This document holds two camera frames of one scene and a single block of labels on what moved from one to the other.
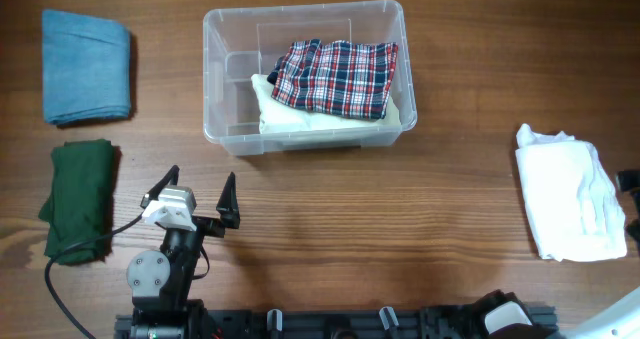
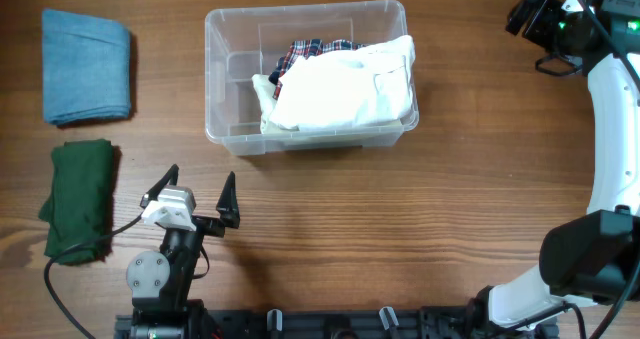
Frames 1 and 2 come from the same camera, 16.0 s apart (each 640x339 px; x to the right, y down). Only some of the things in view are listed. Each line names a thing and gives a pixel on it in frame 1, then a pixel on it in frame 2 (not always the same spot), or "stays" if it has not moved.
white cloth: x=576 y=209 -> x=347 y=88
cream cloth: x=273 y=119 stays
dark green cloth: x=79 y=207 stays
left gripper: x=227 y=206 stays
